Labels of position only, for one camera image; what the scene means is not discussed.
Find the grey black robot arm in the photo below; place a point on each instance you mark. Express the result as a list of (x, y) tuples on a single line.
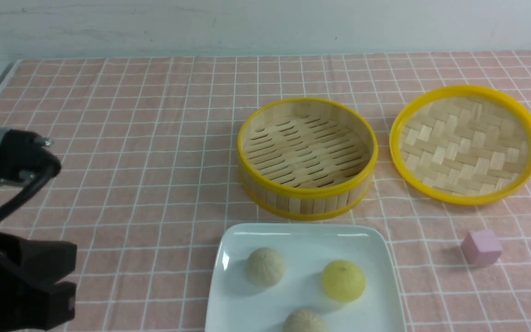
[(25, 162)]

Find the pink cube block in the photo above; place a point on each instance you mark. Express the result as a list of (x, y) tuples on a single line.
[(481, 248)]

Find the bamboo steamer basket yellow rim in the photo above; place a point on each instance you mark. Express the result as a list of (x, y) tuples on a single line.
[(306, 158)]

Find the white square plate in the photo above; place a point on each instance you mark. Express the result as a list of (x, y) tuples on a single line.
[(234, 305)]

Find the pink checkered tablecloth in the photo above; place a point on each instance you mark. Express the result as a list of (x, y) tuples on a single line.
[(150, 181)]

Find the yellow steamed bun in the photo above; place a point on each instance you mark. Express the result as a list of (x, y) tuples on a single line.
[(343, 281)]

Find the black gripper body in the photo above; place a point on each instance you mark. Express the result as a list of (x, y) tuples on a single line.
[(33, 290)]

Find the woven bamboo steamer lid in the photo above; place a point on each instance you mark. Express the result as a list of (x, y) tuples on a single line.
[(463, 144)]

